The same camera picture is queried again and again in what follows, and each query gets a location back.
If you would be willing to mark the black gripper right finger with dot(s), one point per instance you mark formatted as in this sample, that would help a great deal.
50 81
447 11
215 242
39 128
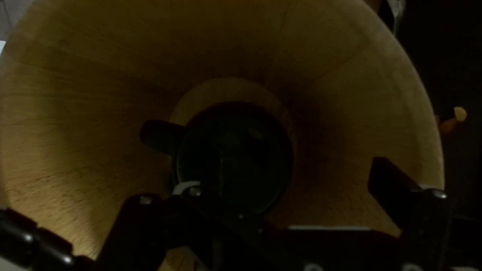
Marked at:
416 215

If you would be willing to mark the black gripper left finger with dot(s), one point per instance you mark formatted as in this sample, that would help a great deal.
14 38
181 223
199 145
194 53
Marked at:
136 230

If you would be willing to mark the black mug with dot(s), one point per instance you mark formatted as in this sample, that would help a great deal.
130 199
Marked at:
233 160

